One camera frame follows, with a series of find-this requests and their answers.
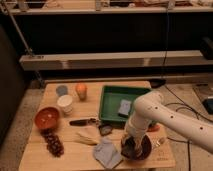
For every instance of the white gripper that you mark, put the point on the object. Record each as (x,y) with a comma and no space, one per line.
(132,138)

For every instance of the black whiteboard eraser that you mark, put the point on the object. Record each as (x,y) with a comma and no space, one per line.
(128,150)

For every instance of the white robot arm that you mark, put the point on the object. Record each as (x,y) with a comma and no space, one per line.
(149,107)

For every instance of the purple bowl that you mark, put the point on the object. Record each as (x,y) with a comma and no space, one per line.
(146,148)

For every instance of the red-orange bowl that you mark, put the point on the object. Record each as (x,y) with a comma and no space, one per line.
(47,118)

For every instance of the orange carrot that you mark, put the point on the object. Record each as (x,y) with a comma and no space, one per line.
(154,128)

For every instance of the grey sponge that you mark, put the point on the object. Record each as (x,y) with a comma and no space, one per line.
(125,107)

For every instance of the small dark box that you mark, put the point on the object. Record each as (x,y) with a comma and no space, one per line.
(105,129)

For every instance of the grey-blue cloth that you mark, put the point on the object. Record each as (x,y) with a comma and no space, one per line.
(107,154)

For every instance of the green plastic tray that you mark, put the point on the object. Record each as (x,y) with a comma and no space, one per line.
(111,98)

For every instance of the orange fruit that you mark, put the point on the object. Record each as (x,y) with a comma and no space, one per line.
(81,90)

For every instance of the white cup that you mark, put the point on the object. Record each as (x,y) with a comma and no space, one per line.
(65,103)

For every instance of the bunch of dark grapes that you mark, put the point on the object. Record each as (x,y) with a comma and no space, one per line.
(54,145)

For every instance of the grey round lid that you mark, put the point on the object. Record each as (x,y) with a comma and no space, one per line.
(61,90)

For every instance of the metal shelf rack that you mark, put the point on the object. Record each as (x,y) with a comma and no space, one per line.
(117,42)

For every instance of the black-handled tool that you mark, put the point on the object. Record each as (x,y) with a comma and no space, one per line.
(84,122)

